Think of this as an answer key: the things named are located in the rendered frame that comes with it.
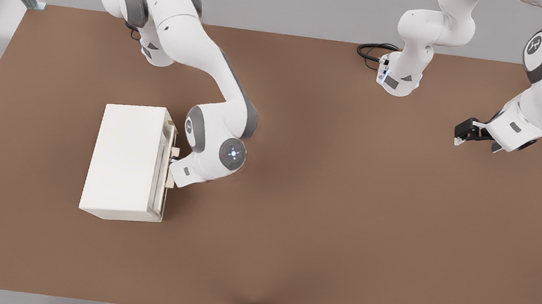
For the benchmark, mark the oven door with glass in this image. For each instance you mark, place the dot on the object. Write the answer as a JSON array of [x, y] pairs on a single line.
[[163, 169]]

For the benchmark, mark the white oven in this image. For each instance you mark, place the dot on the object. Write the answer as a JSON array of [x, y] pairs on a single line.
[[126, 159]]

